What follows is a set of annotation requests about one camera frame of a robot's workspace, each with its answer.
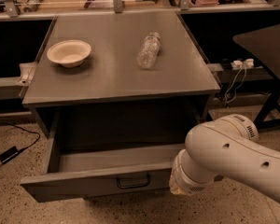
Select grey top drawer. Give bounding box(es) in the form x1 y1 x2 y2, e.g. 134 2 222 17
20 111 209 203

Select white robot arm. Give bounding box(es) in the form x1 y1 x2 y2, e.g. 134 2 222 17
169 114 280 203

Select grey wooden cabinet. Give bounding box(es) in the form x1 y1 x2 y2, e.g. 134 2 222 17
23 10 219 133

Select clear plastic water bottle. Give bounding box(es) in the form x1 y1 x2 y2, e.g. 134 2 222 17
136 32 161 69

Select white power plugs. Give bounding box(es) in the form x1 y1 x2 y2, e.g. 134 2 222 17
231 59 254 70

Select black side table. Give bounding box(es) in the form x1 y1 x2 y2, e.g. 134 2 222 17
232 24 280 130

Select black power adapter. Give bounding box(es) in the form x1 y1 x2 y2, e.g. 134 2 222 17
0 147 19 164

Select white paper bowl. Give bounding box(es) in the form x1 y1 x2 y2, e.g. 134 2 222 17
47 40 91 68

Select bottle on back shelf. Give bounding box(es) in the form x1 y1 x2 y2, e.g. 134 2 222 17
23 0 43 12

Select black drawer handle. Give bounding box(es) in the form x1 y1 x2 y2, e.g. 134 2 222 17
116 175 150 189

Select white charger cables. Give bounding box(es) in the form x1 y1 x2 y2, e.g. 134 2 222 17
223 66 248 105

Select black adapter cable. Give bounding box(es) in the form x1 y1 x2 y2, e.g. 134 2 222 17
0 122 42 195

